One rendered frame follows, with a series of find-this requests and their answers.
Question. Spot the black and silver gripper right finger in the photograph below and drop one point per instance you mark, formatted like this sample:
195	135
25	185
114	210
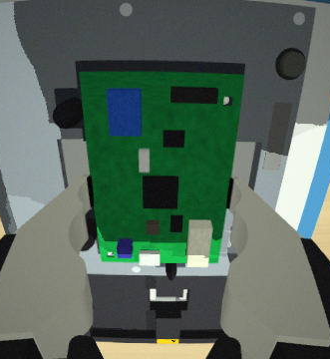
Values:
276	300

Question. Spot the green circuit board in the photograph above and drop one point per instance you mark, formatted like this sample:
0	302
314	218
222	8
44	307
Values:
160	150

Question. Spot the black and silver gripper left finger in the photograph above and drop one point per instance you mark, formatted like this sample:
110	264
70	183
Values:
45	295

